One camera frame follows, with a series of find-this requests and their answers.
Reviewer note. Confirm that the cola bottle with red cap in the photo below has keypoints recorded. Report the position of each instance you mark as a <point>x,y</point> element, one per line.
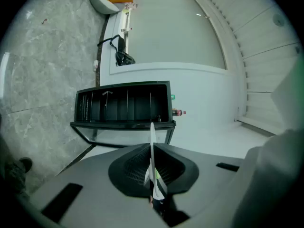
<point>177,112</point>

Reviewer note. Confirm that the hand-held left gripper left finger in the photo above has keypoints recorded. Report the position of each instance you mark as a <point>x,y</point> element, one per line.
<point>128,174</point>

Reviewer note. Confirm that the black slotted file rack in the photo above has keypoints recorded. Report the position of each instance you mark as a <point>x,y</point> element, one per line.
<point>123,103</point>

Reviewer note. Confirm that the clear bottle with red cap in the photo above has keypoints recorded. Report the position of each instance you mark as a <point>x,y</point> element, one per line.
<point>126,29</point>

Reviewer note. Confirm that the small white bottle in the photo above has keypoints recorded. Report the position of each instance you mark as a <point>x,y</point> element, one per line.
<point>95,65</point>

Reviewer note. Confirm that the person's camouflage trouser leg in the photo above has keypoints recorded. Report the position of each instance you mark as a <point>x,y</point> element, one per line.
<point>13,177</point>

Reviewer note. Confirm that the person's black shoe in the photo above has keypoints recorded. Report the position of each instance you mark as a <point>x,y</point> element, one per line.
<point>26,163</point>

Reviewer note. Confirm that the person's left hand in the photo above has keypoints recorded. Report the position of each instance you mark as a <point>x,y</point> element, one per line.
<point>150,202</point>

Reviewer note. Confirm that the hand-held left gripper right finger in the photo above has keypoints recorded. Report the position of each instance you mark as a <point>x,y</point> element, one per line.
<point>178,172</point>

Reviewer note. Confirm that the white paper sheet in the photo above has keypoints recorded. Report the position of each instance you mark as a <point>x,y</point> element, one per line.
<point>152,136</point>

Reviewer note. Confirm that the black shoulder bag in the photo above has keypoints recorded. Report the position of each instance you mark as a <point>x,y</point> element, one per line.
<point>122,56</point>

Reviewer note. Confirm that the small red floor scrap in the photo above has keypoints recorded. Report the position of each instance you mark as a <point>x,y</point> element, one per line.
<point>44,21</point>

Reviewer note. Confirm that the frosted glass panel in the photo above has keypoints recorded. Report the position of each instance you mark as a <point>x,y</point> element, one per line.
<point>175,32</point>

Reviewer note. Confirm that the green soda can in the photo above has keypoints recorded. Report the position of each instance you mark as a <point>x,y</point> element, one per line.
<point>173,96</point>

